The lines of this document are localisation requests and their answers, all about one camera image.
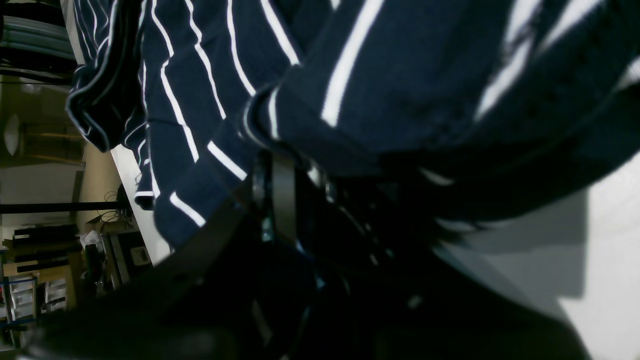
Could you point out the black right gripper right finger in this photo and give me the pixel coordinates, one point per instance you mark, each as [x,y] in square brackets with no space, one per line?
[392,295]

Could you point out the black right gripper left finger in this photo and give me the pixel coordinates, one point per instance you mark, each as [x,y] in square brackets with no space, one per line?
[201,303]

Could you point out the navy white striped T-shirt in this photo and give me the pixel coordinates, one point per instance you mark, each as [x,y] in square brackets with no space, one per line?
[495,107]

